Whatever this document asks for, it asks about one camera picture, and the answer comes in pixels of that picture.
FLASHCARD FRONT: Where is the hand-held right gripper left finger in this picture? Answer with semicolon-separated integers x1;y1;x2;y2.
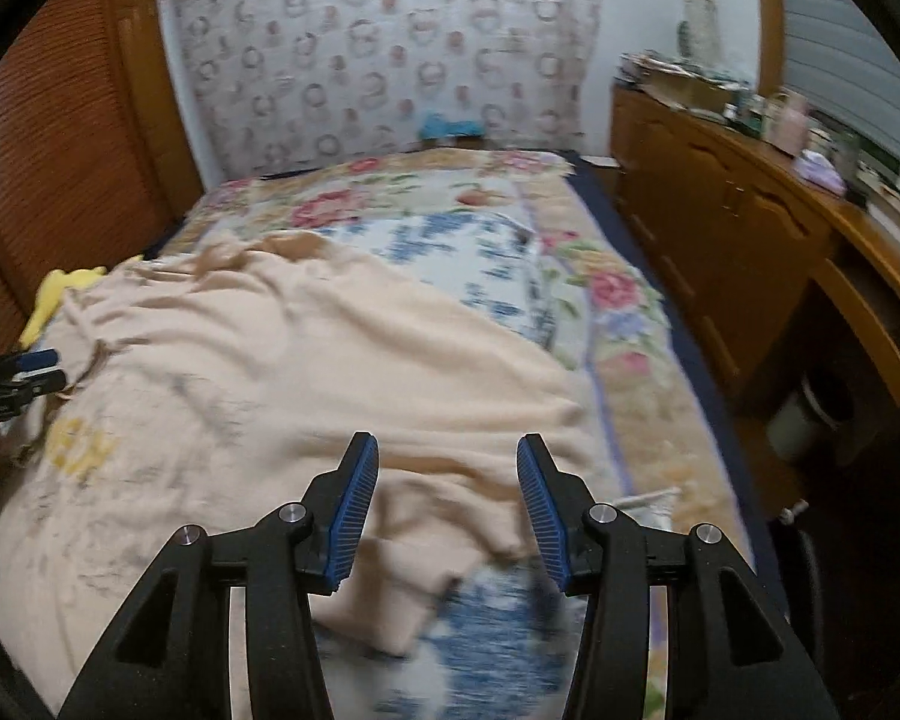
56;431;381;720

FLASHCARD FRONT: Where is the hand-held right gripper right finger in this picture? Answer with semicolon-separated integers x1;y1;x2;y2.
516;433;841;720

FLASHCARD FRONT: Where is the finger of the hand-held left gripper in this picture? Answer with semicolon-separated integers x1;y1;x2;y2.
0;349;61;380
0;370;67;419

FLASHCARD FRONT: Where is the beige shirt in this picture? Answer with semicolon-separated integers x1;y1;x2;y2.
0;231;605;713

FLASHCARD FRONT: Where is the yellow plush toy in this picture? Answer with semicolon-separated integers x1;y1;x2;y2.
19;266;110;346

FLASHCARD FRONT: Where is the white cloth strip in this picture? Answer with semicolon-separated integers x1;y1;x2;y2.
619;486;682;533

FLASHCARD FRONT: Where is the dark blue mattress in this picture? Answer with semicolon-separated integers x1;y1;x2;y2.
566;152;788;616

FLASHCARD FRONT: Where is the wooden louvered wardrobe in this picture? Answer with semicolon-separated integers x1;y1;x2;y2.
0;0;203;361

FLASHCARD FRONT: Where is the floral bedspread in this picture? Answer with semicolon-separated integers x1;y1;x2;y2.
150;148;758;720

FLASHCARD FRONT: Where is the white waste bin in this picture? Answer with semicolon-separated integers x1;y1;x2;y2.
765;371;856;466

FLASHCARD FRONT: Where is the blue floral white quilt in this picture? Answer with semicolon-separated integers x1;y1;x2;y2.
322;210;597;720

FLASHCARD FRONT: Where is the wooden sideboard cabinet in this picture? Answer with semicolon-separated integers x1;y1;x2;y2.
607;79;900;421

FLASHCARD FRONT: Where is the blue cloth bundle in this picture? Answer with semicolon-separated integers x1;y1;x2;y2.
418;111;485;142

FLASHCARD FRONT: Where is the purple cloth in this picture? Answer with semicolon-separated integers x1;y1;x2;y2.
799;150;848;192

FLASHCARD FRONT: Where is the pile of papers and boxes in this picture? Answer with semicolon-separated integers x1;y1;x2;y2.
619;49;758;121

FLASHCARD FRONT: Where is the pink container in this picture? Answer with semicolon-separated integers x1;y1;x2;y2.
769;90;811;155

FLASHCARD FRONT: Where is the lace curtain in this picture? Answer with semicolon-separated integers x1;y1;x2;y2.
675;0;721;68

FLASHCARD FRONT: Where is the grey window shutter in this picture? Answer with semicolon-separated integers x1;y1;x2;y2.
776;0;900;166

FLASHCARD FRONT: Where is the circle patterned wall cloth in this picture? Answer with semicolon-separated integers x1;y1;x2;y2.
161;0;605;181

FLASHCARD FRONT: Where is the wooden window frame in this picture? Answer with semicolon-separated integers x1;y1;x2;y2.
754;0;788;95

